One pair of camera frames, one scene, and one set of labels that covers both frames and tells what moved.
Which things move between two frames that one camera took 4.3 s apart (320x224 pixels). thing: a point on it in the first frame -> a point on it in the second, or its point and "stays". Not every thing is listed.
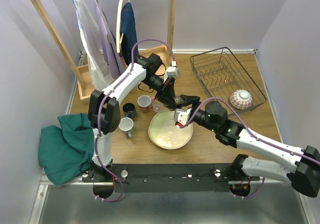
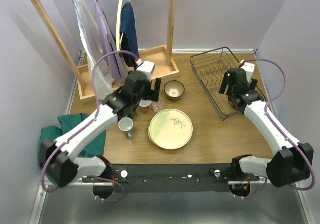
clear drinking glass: x=157 y=106 stays
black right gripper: x=189 y=99 -> x=252 y=85
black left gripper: x=167 y=94 -> x=152 y=92
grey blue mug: x=126 y=124 stays
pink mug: x=144 y=102 stays
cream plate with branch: x=163 y=132 stays
